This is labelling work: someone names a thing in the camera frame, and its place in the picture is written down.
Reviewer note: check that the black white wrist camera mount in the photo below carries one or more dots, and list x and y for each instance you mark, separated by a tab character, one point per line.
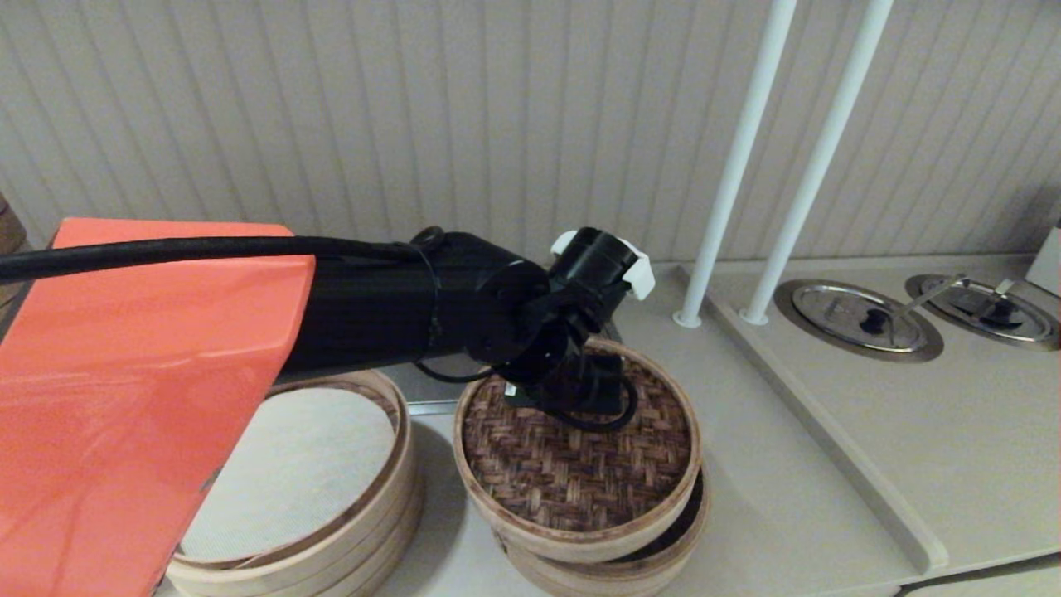
597	253

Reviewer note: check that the white box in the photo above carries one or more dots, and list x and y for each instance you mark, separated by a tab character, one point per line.
1048	261

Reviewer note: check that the tall bamboo steamer stack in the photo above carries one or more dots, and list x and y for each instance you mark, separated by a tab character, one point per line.
7	224

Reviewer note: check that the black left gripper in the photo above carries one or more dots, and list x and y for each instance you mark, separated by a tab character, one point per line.
580	381

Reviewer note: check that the round steel pot lid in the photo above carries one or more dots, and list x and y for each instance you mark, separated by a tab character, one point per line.
783	311
1028	319
913	290
829	311

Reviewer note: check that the single bamboo steamer basket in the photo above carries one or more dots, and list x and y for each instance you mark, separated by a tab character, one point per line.
655	564

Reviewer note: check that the white steamer cloth liner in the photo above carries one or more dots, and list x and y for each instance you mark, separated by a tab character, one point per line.
298	464

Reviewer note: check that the right round steel pot lid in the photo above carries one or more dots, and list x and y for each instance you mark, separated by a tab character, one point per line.
913	290

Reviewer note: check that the woven bamboo steamer lid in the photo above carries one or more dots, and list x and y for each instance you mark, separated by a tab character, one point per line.
580	481

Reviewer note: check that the large bamboo steamer with cloth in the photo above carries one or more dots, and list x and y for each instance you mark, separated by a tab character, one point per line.
373	531

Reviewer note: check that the left round steel pot lid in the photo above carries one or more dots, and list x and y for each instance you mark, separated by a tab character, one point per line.
783	311

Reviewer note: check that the white metal pole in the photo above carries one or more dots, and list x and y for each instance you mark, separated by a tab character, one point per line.
729	182
812	166

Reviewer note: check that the perforated stainless steel plate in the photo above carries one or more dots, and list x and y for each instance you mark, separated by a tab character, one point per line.
431	394

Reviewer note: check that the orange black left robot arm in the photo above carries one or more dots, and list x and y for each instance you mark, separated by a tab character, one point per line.
166	373

